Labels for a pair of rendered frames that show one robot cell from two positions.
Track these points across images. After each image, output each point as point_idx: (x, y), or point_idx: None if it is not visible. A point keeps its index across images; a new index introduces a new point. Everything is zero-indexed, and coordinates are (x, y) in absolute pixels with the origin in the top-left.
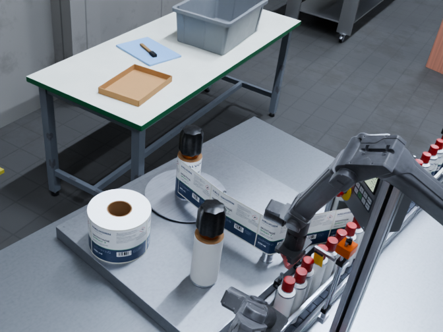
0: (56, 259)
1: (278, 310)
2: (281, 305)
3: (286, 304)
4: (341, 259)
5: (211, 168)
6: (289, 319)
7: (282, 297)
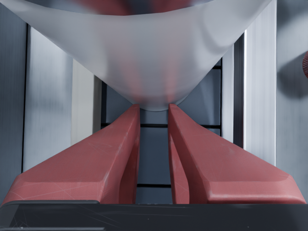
0: None
1: (158, 92)
2: (176, 75)
3: (250, 23)
4: None
5: None
6: (255, 71)
7: (169, 7)
